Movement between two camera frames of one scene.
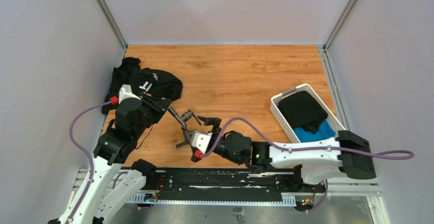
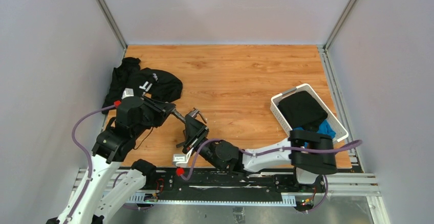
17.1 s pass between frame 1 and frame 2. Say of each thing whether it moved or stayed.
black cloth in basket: stayed
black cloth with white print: stayed
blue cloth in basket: stayed
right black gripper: moved
